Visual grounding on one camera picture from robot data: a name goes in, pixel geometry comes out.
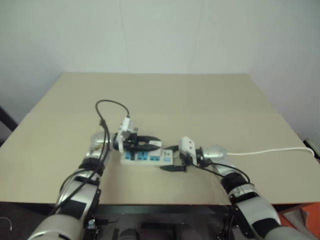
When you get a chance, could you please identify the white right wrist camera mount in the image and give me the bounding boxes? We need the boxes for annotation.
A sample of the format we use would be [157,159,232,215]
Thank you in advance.
[178,136,197,166]

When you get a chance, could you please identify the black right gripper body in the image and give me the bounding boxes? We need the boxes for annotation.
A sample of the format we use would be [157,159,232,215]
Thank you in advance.
[179,149,195,168]

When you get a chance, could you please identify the dark grey rounded shape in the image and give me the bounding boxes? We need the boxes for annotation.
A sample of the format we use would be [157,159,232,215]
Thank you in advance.
[118,228,140,240]

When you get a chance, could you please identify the white charger plug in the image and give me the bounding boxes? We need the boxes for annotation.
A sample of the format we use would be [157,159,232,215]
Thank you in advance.
[149,140,164,152]

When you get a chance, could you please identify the thin white wire hook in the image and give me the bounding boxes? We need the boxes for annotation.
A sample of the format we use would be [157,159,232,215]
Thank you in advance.
[0,216,13,231]

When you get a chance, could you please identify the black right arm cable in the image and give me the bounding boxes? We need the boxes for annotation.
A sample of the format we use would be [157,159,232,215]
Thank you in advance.
[196,162,251,185]

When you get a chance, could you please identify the white power strip blue sockets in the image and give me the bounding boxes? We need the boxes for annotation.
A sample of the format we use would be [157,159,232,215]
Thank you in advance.
[120,145,175,168]

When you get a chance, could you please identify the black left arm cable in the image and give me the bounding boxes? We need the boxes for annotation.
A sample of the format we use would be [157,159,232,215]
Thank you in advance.
[53,99,131,216]

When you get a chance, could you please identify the grey cloth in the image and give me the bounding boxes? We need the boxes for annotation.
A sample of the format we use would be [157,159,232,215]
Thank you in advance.
[279,206,311,229]

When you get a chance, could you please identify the white power strip cord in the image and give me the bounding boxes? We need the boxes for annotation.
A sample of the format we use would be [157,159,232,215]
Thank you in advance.
[225,146,315,157]

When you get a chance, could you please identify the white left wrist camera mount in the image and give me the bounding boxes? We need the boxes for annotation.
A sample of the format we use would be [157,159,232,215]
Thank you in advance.
[117,116,136,154]

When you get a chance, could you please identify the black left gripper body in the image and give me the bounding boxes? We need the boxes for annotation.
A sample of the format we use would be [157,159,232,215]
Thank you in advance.
[124,133,141,153]

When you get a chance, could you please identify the orange box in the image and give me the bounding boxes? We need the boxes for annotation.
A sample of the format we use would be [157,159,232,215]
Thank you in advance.
[276,202,320,227]

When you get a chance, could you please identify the dark slanted bar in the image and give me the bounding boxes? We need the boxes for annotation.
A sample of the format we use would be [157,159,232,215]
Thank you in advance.
[0,106,20,148]

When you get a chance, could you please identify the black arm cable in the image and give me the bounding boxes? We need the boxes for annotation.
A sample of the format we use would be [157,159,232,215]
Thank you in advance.
[196,162,251,185]
[53,99,131,216]

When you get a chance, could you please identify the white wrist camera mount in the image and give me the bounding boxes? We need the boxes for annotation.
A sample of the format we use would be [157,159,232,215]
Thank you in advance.
[117,116,136,154]
[178,136,197,166]

